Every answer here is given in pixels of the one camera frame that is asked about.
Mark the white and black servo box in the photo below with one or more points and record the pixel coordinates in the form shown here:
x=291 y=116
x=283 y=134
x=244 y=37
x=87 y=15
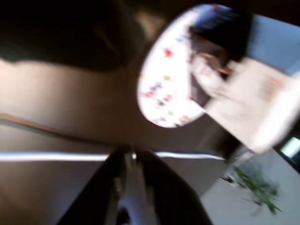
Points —
x=246 y=105

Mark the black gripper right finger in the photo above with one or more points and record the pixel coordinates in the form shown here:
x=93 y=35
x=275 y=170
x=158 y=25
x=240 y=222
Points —
x=173 y=194

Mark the green houseplant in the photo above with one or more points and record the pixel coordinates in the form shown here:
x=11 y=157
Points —
x=257 y=187

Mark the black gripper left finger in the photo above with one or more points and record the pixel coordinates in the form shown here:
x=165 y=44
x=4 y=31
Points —
x=98 y=194

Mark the round white floral coaster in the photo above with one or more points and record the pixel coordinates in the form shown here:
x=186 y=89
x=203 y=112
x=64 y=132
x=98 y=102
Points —
x=164 y=82

